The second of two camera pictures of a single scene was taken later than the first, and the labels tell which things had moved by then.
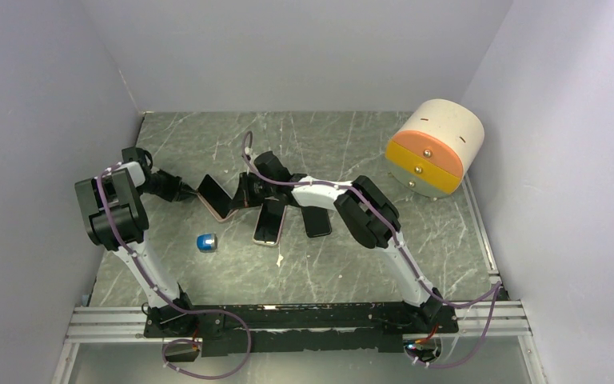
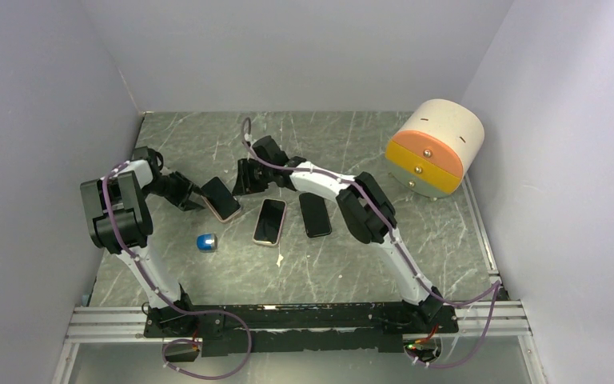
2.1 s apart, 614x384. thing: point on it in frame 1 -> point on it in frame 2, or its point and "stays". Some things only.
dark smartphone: [215, 195] stays
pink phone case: [215, 212] stays
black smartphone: [270, 218] stays
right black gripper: [242, 197] -> [245, 184]
